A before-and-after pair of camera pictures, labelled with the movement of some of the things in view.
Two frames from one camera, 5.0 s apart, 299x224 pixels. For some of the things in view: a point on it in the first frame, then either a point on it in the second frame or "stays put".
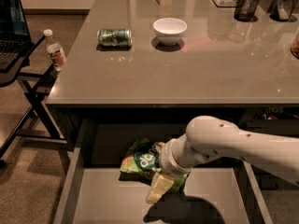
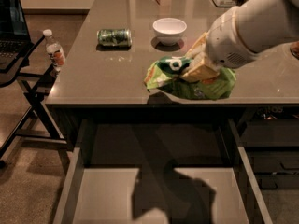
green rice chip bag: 141,161 -> 164,74
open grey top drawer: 93,191 stays put
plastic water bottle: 55,52 stays put
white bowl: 169,30 stays put
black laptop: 15,35 stays put
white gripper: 168,162 -> 223,45
